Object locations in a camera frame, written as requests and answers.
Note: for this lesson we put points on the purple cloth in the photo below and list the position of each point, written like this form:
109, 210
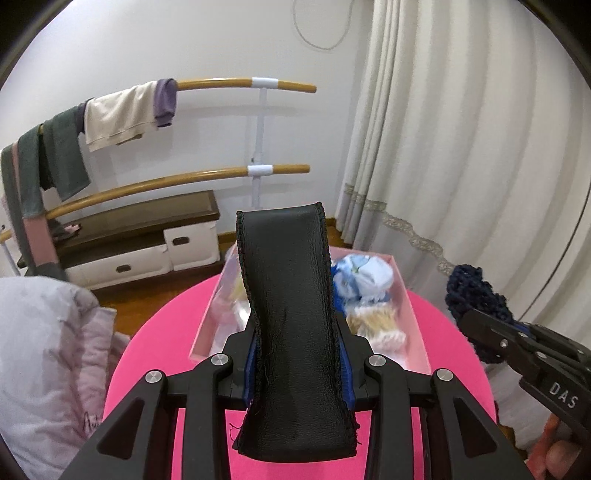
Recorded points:
166, 101

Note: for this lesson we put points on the white barre post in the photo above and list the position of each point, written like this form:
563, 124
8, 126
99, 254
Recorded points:
261, 129

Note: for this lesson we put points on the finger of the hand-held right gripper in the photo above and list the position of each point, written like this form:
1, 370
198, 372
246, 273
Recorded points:
498, 339
561, 344

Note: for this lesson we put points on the small pink object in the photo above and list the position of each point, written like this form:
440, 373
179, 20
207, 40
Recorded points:
73, 227

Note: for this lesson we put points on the grey and pink cloth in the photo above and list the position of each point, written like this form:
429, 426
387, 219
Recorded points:
39, 244

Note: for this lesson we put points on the pink cardboard box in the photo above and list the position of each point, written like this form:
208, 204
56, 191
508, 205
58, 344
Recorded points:
413, 323

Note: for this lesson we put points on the wooden bench with white drawers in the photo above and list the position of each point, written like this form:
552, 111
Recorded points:
138, 221

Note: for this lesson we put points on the pale grey pink quilt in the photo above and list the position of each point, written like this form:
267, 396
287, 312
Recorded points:
51, 350

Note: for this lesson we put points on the cream curtain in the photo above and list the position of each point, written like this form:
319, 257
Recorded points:
461, 129

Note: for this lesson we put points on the dark green towel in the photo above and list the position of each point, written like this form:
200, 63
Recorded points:
64, 157

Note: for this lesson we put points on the white and blue cloth bundle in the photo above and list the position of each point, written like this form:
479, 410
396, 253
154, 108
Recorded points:
364, 277

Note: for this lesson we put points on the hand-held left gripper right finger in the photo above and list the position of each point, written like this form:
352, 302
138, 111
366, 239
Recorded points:
346, 374

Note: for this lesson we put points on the blond yarn bundle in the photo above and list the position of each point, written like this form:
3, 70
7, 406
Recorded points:
371, 321

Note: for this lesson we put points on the navy knitted cloth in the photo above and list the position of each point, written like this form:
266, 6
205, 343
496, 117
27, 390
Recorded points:
471, 290

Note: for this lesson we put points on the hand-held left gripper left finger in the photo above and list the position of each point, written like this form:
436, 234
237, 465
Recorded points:
203, 392

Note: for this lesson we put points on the person's right hand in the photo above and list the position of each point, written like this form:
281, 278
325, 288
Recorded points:
563, 452

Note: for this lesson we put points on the black leather piece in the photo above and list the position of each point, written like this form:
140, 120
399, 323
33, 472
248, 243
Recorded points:
291, 323

